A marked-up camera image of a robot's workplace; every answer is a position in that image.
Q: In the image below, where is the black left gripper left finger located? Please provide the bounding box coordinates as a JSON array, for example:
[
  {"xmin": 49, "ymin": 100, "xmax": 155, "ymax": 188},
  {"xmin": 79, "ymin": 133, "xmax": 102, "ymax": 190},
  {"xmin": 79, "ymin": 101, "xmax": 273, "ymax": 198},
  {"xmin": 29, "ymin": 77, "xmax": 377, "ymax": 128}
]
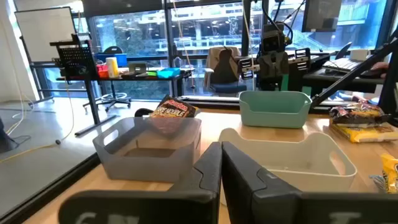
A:
[{"xmin": 58, "ymin": 141, "xmax": 223, "ymax": 224}]

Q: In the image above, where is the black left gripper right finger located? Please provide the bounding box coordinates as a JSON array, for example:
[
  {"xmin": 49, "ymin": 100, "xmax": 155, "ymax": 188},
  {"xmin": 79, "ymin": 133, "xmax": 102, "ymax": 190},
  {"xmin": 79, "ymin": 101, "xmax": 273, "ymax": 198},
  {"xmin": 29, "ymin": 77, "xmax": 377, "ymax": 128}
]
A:
[{"xmin": 221, "ymin": 141, "xmax": 398, "ymax": 224}]

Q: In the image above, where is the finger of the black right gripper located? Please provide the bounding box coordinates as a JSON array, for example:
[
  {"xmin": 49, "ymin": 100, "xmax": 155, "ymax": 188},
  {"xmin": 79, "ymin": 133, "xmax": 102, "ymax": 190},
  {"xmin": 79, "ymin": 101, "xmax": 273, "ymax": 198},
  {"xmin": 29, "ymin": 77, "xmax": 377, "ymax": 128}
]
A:
[
  {"xmin": 273, "ymin": 51, "xmax": 290, "ymax": 79},
  {"xmin": 257, "ymin": 51, "xmax": 275, "ymax": 79}
]

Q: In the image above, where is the yellow creamy chicken ramen pack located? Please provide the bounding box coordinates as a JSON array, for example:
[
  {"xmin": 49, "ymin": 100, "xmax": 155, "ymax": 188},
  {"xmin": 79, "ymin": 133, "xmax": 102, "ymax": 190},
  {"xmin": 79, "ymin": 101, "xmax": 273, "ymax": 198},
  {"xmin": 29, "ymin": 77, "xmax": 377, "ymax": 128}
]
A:
[
  {"xmin": 330, "ymin": 122, "xmax": 398, "ymax": 144},
  {"xmin": 379, "ymin": 153, "xmax": 398, "ymax": 194}
]

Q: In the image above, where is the black box with white labels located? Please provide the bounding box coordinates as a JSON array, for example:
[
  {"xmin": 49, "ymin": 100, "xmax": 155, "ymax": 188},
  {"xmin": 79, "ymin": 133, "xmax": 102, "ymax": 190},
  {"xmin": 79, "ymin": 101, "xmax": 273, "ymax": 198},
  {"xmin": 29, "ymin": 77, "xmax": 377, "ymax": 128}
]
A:
[
  {"xmin": 289, "ymin": 48, "xmax": 312, "ymax": 73},
  {"xmin": 238, "ymin": 57, "xmax": 259, "ymax": 80}
]

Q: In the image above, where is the office chair with beige jacket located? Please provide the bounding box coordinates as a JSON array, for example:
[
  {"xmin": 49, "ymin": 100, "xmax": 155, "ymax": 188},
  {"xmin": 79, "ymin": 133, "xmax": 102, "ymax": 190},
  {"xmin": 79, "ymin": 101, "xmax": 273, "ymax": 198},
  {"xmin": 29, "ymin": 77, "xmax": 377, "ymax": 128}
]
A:
[{"xmin": 203, "ymin": 46, "xmax": 249, "ymax": 94}]

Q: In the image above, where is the grey translucent plastic bin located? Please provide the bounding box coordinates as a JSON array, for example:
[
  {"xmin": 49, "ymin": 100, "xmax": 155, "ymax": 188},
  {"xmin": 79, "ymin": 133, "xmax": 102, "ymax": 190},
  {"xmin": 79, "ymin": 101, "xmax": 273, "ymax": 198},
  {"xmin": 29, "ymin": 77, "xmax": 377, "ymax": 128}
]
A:
[{"xmin": 92, "ymin": 116, "xmax": 202, "ymax": 184}]

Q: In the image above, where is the teal plastic bin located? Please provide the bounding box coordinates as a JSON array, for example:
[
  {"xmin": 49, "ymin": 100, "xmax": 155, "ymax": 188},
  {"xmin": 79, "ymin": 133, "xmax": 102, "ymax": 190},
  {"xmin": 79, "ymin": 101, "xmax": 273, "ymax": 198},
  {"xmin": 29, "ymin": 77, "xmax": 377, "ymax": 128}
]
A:
[{"xmin": 238, "ymin": 90, "xmax": 313, "ymax": 129}]

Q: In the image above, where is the white keyboard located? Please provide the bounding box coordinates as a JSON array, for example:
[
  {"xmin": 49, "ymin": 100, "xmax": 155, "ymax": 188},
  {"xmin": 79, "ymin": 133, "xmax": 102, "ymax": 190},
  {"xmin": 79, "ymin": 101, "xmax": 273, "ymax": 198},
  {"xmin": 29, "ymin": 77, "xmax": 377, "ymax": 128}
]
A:
[{"xmin": 322, "ymin": 57, "xmax": 363, "ymax": 74}]

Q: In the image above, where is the black monitor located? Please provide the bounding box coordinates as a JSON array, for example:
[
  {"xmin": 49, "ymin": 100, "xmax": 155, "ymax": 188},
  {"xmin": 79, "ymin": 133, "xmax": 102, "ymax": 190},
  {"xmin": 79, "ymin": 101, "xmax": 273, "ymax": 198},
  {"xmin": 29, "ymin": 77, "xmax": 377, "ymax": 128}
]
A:
[{"xmin": 301, "ymin": 0, "xmax": 343, "ymax": 33}]

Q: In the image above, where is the black office desk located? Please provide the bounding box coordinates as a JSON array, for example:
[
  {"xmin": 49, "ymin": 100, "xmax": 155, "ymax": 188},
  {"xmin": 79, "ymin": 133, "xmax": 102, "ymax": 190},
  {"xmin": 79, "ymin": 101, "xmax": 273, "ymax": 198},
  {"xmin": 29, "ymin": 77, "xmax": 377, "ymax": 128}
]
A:
[{"xmin": 303, "ymin": 67, "xmax": 388, "ymax": 94}]

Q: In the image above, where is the white plastic bin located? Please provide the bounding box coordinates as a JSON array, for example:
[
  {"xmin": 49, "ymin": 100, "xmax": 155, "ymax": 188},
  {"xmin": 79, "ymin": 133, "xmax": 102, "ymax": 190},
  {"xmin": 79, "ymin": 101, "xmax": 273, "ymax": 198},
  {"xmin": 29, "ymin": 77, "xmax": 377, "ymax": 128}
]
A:
[{"xmin": 218, "ymin": 127, "xmax": 358, "ymax": 206}]

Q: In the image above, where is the person's hand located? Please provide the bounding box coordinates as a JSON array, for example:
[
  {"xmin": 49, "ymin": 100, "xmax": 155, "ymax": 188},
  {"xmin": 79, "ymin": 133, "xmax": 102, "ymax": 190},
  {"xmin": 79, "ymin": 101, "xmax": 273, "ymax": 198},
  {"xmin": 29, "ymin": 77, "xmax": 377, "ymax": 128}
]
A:
[{"xmin": 369, "ymin": 61, "xmax": 389, "ymax": 78}]

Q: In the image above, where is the cyan tray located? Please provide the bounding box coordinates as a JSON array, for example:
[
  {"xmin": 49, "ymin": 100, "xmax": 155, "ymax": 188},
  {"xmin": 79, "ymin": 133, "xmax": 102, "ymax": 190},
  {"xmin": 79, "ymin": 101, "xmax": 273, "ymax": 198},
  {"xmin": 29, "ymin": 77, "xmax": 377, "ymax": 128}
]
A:
[{"xmin": 156, "ymin": 67, "xmax": 182, "ymax": 80}]

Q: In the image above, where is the grey device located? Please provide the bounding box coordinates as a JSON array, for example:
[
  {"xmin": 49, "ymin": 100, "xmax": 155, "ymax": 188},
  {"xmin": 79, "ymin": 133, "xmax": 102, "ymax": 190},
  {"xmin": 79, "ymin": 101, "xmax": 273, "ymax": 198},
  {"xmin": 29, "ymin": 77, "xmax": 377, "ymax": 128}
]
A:
[{"xmin": 127, "ymin": 61, "xmax": 148, "ymax": 75}]

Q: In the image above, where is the black workshop desk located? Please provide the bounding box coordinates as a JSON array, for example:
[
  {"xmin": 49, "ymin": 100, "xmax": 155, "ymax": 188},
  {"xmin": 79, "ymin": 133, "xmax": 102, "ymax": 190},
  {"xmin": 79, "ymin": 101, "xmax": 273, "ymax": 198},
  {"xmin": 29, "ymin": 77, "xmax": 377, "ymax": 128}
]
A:
[{"xmin": 29, "ymin": 60, "xmax": 193, "ymax": 137}]

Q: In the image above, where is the blue storage box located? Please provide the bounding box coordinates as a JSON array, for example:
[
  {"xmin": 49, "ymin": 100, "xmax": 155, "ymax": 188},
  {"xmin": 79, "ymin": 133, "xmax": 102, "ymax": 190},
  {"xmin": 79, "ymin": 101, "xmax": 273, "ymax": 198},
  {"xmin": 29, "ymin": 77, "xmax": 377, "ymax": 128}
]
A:
[{"xmin": 94, "ymin": 52, "xmax": 128, "ymax": 68}]

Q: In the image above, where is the yellow white roll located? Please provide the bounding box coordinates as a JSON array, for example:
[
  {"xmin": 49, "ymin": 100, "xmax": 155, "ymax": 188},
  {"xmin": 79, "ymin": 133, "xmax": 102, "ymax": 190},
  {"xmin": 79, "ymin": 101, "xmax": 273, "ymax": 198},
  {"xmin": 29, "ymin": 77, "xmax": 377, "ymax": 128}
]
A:
[{"xmin": 105, "ymin": 57, "xmax": 120, "ymax": 78}]

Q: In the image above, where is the red box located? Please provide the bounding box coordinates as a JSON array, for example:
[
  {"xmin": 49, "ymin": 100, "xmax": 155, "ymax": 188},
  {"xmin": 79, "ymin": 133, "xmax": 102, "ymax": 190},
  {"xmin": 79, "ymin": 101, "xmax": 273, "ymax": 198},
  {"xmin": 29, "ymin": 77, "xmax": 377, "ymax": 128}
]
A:
[{"xmin": 96, "ymin": 63, "xmax": 110, "ymax": 79}]

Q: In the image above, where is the black stool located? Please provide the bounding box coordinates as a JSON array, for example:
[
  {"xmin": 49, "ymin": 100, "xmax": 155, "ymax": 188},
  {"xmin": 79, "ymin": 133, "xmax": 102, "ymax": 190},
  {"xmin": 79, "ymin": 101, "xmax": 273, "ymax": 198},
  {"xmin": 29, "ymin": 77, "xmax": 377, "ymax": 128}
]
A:
[{"xmin": 82, "ymin": 45, "xmax": 132, "ymax": 113}]

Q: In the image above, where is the black pegboard rack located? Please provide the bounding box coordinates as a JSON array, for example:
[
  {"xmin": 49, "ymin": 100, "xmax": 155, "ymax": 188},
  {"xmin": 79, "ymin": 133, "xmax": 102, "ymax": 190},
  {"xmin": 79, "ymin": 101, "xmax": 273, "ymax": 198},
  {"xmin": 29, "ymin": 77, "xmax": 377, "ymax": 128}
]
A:
[{"xmin": 49, "ymin": 32, "xmax": 100, "ymax": 81}]

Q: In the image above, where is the white whiteboard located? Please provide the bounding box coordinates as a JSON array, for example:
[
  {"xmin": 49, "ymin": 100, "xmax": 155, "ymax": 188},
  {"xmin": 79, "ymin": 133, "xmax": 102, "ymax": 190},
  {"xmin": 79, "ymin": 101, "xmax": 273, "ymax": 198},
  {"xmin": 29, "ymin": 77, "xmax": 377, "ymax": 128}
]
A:
[{"xmin": 14, "ymin": 6, "xmax": 78, "ymax": 63}]

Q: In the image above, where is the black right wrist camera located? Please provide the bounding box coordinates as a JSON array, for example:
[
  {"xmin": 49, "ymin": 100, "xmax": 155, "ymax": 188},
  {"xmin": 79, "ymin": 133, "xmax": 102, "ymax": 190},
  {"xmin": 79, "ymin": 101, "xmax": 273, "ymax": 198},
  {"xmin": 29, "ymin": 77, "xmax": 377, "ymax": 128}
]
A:
[{"xmin": 262, "ymin": 24, "xmax": 286, "ymax": 53}]

